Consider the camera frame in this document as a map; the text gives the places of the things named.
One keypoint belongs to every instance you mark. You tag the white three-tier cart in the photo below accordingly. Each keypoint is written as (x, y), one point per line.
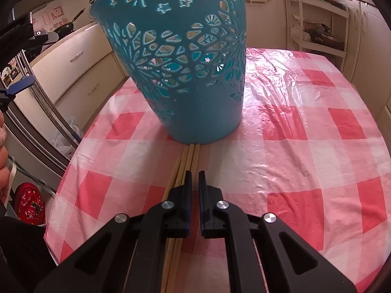
(294, 6)

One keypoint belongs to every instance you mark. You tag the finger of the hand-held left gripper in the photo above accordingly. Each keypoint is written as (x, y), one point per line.
(21, 85)
(45, 36)

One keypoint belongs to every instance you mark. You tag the person's left hand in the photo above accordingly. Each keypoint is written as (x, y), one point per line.
(3, 158)

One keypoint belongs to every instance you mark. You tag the crumpled clear plastic bag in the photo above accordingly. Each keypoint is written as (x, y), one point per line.
(65, 140)

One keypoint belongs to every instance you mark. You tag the red patterned bag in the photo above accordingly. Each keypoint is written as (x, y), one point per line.
(29, 203)

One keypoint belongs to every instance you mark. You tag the red white checkered tablecloth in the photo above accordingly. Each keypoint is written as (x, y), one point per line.
(305, 158)

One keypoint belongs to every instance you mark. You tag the white two-drawer cabinet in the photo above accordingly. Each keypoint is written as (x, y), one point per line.
(82, 67)

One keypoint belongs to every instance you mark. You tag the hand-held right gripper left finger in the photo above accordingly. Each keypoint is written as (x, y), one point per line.
(188, 189)

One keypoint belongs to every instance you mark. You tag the red paper wall decoration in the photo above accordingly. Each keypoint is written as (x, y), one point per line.
(56, 13)

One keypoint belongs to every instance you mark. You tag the dark pot with lid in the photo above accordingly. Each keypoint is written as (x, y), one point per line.
(323, 39)

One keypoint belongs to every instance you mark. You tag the bundle of wooden chopsticks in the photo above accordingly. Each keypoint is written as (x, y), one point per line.
(183, 164)

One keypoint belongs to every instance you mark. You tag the blue perforated plastic basket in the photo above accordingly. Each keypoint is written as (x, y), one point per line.
(198, 119)

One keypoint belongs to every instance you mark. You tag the black frying pan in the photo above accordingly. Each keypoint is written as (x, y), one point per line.
(65, 29)

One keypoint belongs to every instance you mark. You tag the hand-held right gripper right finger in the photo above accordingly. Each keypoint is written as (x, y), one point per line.
(201, 189)

